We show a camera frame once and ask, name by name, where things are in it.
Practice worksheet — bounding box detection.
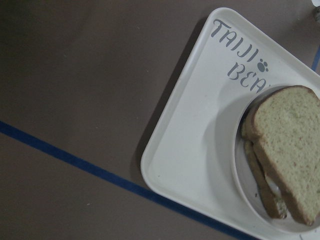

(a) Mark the white round plate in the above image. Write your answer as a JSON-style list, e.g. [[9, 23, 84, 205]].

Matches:
[[230, 85, 320, 235]]

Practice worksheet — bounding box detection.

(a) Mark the bread slice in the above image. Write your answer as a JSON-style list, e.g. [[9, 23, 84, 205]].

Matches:
[[244, 140, 288, 219], [241, 85, 320, 226]]

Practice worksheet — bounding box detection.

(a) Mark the cream bear tray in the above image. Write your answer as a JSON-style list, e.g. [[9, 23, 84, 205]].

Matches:
[[140, 7, 320, 240]]

